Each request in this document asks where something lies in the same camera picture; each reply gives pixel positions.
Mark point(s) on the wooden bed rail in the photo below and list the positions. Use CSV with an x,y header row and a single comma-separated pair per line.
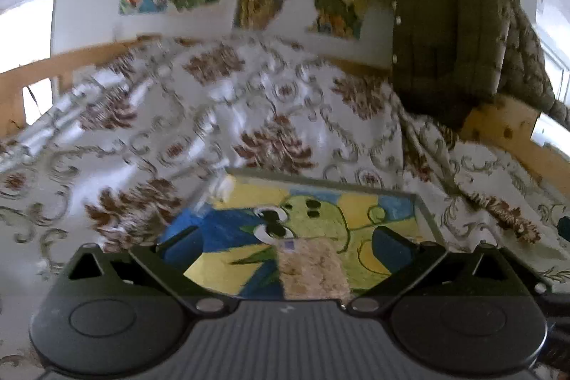
x,y
506,123

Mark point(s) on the floral patterned bedspread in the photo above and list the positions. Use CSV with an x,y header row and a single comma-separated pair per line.
x,y
118,156

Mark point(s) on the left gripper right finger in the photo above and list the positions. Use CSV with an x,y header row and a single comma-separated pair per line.
x,y
408,264

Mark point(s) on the square rice cracker pack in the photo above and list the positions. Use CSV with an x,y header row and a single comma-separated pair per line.
x,y
310,269

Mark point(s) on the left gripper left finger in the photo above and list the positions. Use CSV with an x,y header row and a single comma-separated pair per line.
x,y
166,264

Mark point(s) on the window with frame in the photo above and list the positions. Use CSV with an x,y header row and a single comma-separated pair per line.
x,y
26,37

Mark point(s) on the olive quilted down jacket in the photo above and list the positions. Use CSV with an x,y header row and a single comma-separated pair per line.
x,y
450,56

